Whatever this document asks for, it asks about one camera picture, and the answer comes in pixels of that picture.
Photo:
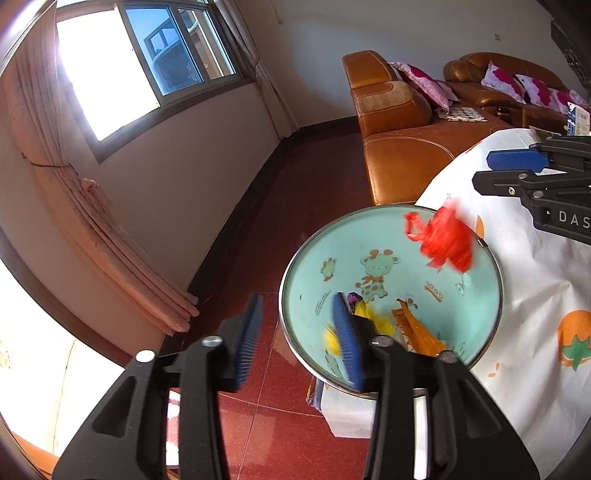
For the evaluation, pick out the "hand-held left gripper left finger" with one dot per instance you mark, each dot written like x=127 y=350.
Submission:
x=247 y=344

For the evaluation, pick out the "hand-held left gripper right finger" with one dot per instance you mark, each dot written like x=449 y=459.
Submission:
x=348 y=344

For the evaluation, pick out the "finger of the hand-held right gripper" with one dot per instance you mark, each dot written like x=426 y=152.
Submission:
x=508 y=180
x=517 y=160

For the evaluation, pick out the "yellow plastic bag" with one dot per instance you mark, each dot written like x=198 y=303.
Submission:
x=364 y=310

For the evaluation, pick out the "purple foil wrapper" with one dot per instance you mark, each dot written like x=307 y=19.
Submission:
x=354 y=300

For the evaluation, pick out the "teal cartoon basin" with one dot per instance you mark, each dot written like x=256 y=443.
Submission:
x=314 y=286

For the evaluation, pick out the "red plastic bag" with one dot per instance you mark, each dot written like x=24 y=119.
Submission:
x=443 y=240

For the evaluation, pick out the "dark snack packet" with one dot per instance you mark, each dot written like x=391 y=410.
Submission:
x=545 y=133

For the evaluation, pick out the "checkered mat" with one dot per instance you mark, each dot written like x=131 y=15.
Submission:
x=461 y=113

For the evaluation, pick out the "tall white carton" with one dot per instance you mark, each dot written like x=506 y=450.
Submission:
x=579 y=121

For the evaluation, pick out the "pink cloth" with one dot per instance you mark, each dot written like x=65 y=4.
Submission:
x=579 y=99

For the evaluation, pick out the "white tablecloth with orange print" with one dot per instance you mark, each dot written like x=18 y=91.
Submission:
x=531 y=300

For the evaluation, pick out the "brown leather chaise sofa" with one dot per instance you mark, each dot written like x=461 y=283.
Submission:
x=397 y=147

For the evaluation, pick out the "large pink floral pillow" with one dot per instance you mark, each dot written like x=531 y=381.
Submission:
x=425 y=81

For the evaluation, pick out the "long pink curtain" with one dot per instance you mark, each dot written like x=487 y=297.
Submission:
x=92 y=207

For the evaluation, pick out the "narrow pink curtain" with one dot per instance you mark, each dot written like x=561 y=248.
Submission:
x=268 y=83

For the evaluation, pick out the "window with dark frame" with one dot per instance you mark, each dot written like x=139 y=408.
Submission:
x=92 y=69

